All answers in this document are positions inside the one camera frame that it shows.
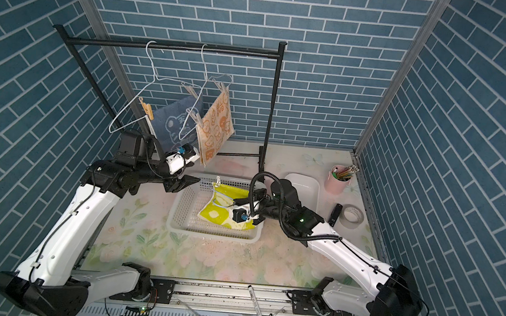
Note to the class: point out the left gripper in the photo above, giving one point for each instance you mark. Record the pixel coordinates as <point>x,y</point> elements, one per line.
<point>177,184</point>

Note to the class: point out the beige clothespin far left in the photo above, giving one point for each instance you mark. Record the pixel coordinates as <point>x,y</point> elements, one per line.
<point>147,108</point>

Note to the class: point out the beige clothespin orange towel upper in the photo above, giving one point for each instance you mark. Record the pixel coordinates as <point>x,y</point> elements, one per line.
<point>223,86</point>

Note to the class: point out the white rectangular tray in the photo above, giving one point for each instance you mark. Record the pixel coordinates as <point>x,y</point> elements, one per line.
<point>307,189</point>

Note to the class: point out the orange bunny towel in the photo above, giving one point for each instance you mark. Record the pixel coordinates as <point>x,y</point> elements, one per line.
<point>216,128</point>

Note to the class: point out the beige clothespin on blue towel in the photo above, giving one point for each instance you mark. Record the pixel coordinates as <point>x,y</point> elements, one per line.
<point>190,90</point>

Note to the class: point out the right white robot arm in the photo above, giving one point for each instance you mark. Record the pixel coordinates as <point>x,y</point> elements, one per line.
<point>382,290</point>

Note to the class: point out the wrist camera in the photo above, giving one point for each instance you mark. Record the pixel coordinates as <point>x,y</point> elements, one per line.
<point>184,156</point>
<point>242,215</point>

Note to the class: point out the beige clothespin orange towel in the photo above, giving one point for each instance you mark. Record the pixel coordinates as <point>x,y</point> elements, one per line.
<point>194,114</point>
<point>223,86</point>

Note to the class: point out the roll of tape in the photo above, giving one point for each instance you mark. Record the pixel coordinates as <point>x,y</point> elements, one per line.
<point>351,216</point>

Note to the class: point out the black marker on rail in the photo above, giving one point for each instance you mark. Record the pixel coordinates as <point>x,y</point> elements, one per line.
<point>254,300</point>

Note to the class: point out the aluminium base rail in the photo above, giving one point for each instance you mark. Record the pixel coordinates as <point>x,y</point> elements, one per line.
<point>199,298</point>

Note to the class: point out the black object beside tape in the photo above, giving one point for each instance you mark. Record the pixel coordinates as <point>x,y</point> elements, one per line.
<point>335,214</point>

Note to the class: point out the yellow green towel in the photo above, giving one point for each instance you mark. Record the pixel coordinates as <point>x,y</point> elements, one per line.
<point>226,210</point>

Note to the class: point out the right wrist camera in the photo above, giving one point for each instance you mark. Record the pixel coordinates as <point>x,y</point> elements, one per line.
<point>242,215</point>

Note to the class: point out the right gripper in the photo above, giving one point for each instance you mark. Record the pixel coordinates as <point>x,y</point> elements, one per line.
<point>259,195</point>

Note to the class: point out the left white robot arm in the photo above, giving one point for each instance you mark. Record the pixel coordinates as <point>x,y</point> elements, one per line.
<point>45,283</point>

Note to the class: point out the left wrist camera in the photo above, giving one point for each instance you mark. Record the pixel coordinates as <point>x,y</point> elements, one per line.
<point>184,156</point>

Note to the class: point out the pink metal pen bucket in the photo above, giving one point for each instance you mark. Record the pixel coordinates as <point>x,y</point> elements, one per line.
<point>334,186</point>

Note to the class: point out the blue bear towel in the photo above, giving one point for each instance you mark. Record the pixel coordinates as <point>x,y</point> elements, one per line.
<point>172,127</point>

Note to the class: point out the bundle of coloured pencils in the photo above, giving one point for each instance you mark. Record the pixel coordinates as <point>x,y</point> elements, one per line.
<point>347,173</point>

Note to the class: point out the beige clothespin orange towel lower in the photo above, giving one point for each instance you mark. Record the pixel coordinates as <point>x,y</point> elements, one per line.
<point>194,114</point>

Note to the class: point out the white perforated plastic basket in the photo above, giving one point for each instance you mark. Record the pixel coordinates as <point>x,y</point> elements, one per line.
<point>204,210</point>

